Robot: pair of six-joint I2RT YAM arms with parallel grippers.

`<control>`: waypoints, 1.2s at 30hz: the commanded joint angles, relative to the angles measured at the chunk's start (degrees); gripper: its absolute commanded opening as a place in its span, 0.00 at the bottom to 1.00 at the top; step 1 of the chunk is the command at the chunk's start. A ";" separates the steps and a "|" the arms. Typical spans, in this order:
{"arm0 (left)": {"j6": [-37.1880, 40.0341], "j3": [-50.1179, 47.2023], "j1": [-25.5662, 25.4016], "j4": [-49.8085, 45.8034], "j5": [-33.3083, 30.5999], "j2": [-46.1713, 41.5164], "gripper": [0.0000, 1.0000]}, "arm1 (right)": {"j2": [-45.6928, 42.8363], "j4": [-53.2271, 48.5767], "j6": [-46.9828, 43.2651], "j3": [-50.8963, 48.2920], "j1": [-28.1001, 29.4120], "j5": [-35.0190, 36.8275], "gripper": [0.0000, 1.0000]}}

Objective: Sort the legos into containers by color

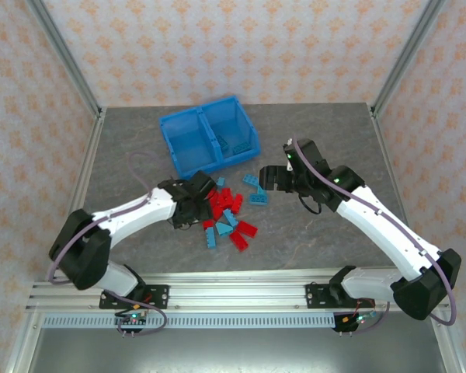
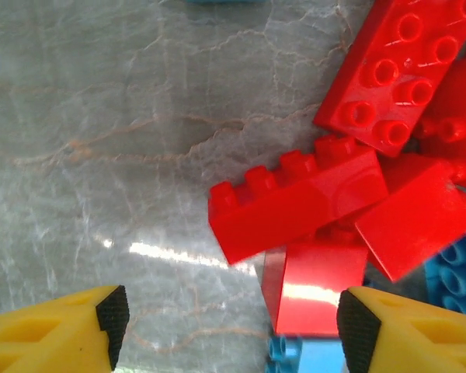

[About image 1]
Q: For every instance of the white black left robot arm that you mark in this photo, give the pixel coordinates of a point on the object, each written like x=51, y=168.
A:
x=132, y=217

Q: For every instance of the red lego brick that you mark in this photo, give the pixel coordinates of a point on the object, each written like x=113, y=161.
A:
x=208, y=224
x=223, y=193
x=237, y=203
x=226, y=203
x=238, y=241
x=218, y=212
x=247, y=228

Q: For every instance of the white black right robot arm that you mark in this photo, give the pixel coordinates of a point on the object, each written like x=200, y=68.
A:
x=380, y=233

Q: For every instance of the grey metal base panel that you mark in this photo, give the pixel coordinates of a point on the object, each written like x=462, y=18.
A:
x=237, y=349

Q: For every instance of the aluminium table side rail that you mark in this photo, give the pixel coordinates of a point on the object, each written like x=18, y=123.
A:
x=88, y=155
x=395, y=175

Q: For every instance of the short aluminium frame strut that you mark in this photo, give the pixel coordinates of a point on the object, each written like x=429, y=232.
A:
x=23, y=342
x=450, y=349

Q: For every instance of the blue sloped lego brick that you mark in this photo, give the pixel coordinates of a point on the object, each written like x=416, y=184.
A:
x=223, y=228
x=261, y=191

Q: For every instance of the aluminium frame post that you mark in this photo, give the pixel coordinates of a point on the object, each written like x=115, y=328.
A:
x=67, y=58
x=405, y=58

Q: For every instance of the long aluminium mounting rail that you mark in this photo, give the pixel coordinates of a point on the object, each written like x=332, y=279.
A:
x=237, y=291

